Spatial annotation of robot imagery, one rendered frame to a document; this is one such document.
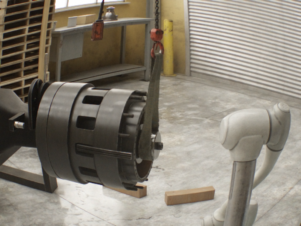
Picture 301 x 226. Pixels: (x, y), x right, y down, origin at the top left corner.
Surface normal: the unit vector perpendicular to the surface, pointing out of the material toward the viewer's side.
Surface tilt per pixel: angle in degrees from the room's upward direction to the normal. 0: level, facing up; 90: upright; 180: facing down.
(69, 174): 125
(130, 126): 49
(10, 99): 27
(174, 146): 0
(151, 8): 90
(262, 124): 64
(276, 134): 108
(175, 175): 0
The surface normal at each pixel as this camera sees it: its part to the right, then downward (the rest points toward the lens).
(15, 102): 0.46, -0.82
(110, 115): -0.18, -0.51
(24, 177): 0.02, -0.97
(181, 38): -0.67, 0.17
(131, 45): 0.74, 0.18
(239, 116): -0.18, -0.69
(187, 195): 0.18, 0.25
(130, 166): -0.26, 0.49
